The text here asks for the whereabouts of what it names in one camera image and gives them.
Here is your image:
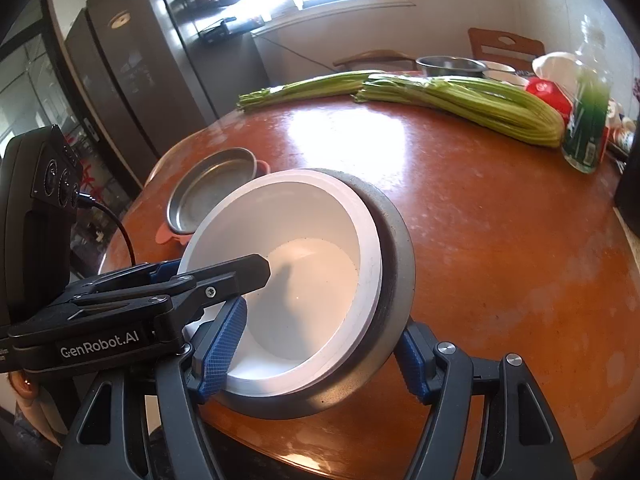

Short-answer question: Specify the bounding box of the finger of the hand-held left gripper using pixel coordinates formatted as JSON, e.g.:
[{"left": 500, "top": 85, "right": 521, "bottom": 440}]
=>
[
  {"left": 64, "top": 259, "right": 183, "bottom": 297},
  {"left": 79, "top": 254, "right": 273, "bottom": 313}
]

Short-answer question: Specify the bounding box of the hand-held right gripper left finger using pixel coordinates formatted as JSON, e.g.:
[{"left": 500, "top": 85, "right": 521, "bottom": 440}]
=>
[{"left": 52, "top": 299, "right": 248, "bottom": 480}]

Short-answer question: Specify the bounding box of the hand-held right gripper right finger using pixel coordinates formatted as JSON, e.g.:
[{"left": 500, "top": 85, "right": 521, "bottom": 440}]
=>
[{"left": 395, "top": 322, "right": 576, "bottom": 480}]

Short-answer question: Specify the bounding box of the steel pan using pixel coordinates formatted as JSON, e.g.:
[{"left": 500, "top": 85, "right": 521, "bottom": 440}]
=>
[{"left": 166, "top": 147, "right": 258, "bottom": 235}]

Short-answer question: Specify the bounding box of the steel bowl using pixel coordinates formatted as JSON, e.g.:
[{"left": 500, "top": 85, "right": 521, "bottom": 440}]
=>
[{"left": 220, "top": 170, "right": 417, "bottom": 418}]

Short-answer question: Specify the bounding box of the person's left hand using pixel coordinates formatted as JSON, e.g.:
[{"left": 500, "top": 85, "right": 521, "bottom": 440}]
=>
[{"left": 7, "top": 372, "right": 41, "bottom": 403}]

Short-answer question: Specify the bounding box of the light wooden curved chair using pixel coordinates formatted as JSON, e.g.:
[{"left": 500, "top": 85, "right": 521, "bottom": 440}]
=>
[{"left": 142, "top": 132, "right": 201, "bottom": 186}]

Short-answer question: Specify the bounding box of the long celery bundle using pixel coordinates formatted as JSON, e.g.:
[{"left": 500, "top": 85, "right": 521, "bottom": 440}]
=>
[{"left": 236, "top": 70, "right": 386, "bottom": 112}]

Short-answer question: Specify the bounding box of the grey refrigerator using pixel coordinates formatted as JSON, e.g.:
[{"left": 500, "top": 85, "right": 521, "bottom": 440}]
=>
[{"left": 45, "top": 0, "right": 261, "bottom": 186}]

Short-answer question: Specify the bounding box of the glass door cabinet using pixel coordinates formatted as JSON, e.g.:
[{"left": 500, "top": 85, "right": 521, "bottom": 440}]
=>
[{"left": 0, "top": 5, "right": 151, "bottom": 281}]

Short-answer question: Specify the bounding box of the dark curved-back chair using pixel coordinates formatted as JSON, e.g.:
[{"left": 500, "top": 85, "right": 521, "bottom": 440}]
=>
[{"left": 332, "top": 49, "right": 418, "bottom": 73}]

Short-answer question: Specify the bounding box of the thick celery bundle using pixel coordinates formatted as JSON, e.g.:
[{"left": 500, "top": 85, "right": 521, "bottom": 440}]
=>
[{"left": 354, "top": 74, "right": 565, "bottom": 148}]

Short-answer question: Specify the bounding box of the black thermos flask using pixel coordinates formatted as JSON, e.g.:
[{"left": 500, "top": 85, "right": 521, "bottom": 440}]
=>
[{"left": 614, "top": 125, "right": 640, "bottom": 238}]

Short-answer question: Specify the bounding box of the clear plastic bottle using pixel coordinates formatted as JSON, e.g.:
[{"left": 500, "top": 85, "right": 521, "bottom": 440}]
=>
[{"left": 561, "top": 15, "right": 615, "bottom": 175}]

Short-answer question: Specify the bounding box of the steel basin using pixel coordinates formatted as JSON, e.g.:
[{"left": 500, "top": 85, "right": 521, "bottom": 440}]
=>
[{"left": 415, "top": 55, "right": 488, "bottom": 80}]

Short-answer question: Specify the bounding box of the white bowl patterned rim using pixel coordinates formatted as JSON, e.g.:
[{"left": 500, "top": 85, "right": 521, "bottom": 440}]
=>
[{"left": 482, "top": 60, "right": 531, "bottom": 87}]

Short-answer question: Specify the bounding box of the red tissue pack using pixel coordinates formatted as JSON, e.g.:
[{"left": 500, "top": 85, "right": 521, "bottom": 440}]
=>
[{"left": 525, "top": 51, "right": 583, "bottom": 126}]

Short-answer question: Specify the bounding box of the brown wooden chair back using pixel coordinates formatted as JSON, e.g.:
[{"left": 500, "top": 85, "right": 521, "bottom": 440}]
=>
[{"left": 467, "top": 27, "right": 546, "bottom": 63}]

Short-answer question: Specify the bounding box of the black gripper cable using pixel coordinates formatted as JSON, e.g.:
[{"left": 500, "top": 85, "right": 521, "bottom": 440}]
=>
[{"left": 75, "top": 194, "right": 137, "bottom": 267}]

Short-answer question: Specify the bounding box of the thin wall cable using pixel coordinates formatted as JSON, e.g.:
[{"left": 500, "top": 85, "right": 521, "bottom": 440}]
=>
[{"left": 260, "top": 35, "right": 351, "bottom": 72}]

